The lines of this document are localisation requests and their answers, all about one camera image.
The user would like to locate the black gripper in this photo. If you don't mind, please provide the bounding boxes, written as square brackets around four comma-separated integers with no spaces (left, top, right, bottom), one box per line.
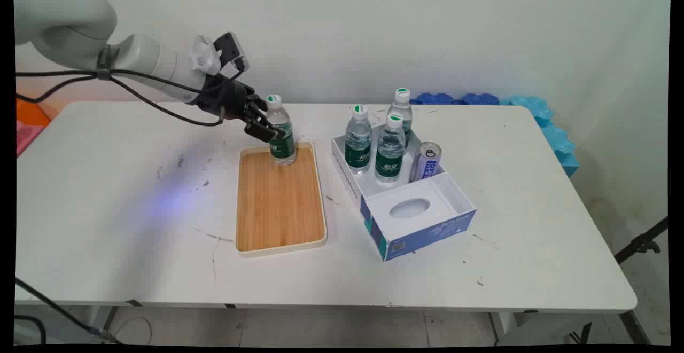
[193,74,287,143]

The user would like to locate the green label water bottle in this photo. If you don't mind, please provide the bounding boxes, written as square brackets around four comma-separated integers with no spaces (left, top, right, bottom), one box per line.
[266,95,298,167]
[375,113,407,185]
[388,88,413,148]
[345,104,374,176]

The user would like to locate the wooden tray with cream rim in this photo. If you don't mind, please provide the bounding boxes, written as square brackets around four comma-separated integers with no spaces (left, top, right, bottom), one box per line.
[235,140,328,258]

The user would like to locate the white open cardboard box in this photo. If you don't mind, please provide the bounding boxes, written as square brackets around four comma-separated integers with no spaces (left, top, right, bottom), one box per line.
[331,123,447,210]

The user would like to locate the silver blue drink can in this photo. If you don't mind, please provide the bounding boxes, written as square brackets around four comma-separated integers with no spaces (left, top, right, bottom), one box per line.
[409,141,442,184]

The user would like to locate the dark blue foam mat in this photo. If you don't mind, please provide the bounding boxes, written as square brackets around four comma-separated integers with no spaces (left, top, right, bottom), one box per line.
[461,93,500,106]
[410,92,455,106]

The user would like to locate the blue white tissue box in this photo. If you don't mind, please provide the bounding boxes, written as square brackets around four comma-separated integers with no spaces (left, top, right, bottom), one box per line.
[360,171,477,262]

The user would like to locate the pink box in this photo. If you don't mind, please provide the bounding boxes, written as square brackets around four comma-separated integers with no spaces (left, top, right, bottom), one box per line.
[16,120,45,158]

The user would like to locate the light blue foam mat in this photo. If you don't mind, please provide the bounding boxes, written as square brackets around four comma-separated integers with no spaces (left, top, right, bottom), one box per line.
[500,95,580,178]

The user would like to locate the black tripod leg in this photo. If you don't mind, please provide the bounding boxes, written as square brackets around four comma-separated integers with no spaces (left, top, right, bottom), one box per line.
[613,216,669,265]

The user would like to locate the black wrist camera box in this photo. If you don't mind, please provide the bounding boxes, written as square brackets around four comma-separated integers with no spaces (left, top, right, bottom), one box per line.
[214,32,250,72]

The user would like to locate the black floor cable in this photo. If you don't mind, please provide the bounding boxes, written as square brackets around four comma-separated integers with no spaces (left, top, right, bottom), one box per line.
[15,277,125,345]

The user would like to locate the white table leg frame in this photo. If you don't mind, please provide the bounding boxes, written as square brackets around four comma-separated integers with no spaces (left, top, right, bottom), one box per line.
[487,310,651,346]

